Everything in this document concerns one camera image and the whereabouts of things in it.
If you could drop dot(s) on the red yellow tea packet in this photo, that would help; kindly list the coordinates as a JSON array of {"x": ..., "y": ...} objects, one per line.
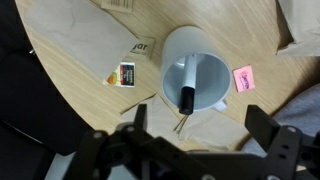
[{"x": 121, "y": 75}]

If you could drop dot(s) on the grey sweater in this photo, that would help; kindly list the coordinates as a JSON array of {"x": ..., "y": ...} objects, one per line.
[{"x": 300, "y": 106}]

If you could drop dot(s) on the folded brown paper napkin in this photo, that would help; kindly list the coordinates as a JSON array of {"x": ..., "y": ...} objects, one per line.
[{"x": 300, "y": 23}]

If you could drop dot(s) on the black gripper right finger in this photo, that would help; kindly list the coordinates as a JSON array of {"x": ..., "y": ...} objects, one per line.
[{"x": 263, "y": 126}]

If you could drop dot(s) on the brown napkin front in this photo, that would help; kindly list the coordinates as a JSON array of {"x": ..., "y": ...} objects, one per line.
[{"x": 80, "y": 36}]

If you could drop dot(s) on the brown sugar packet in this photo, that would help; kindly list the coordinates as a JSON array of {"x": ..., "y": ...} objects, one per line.
[
  {"x": 116, "y": 4},
  {"x": 143, "y": 46}
]

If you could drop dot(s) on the white marker with black cap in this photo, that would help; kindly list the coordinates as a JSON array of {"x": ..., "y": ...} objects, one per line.
[{"x": 189, "y": 83}]

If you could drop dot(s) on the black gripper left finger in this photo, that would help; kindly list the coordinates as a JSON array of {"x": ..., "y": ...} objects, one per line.
[{"x": 140, "y": 116}]

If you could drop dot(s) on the pink sweetener packet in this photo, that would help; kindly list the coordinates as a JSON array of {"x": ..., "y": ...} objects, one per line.
[{"x": 244, "y": 78}]

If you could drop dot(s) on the white ceramic mug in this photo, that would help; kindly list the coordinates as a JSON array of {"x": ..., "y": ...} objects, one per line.
[{"x": 213, "y": 80}]

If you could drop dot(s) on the black mesh office chair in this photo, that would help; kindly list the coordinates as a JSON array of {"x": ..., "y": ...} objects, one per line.
[{"x": 33, "y": 100}]

